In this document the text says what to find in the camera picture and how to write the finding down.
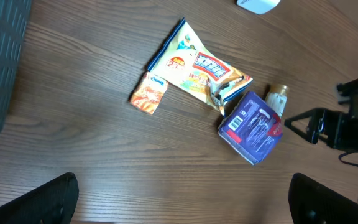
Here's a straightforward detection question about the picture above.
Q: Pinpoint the red purple pad package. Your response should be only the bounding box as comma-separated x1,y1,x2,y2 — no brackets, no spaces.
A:
218,91,283,165

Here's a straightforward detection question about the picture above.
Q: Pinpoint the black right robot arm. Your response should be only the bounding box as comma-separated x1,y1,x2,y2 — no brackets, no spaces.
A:
284,79,358,152

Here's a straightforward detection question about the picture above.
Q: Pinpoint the orange white tissue pack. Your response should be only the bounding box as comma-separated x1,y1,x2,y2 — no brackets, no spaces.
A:
130,71,169,114

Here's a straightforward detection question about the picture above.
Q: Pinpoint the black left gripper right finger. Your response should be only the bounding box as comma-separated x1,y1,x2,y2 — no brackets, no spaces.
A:
288,173,358,224

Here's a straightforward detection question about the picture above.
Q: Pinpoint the white tube gold cap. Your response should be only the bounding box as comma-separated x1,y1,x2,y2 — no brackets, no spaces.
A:
265,84,289,118

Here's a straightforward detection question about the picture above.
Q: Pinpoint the white barcode scanner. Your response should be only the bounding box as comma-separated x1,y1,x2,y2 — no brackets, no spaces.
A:
236,0,280,14

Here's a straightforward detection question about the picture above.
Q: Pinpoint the yellow snack bag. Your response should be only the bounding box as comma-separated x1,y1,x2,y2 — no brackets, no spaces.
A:
147,18,253,115

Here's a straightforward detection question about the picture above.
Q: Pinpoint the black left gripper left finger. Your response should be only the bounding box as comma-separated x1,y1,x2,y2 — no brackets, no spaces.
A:
0,172,79,224

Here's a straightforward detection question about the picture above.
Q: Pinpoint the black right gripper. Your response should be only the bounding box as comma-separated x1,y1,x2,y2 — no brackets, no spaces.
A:
284,78,358,149

